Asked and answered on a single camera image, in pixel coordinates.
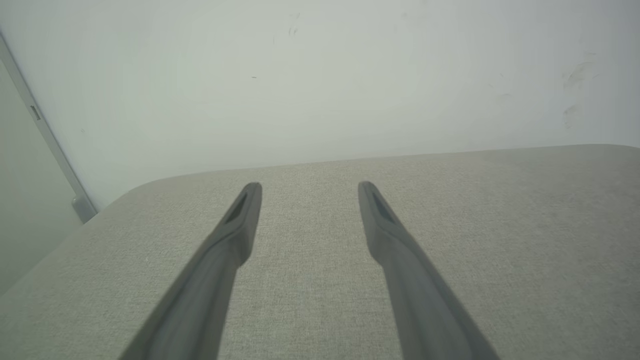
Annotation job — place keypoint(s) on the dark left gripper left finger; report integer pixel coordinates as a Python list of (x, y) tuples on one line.
[(200, 300)]

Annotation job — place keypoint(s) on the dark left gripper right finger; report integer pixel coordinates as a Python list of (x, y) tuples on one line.
[(425, 310)]

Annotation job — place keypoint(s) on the grey metal frame bar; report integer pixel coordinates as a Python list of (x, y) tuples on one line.
[(85, 207)]

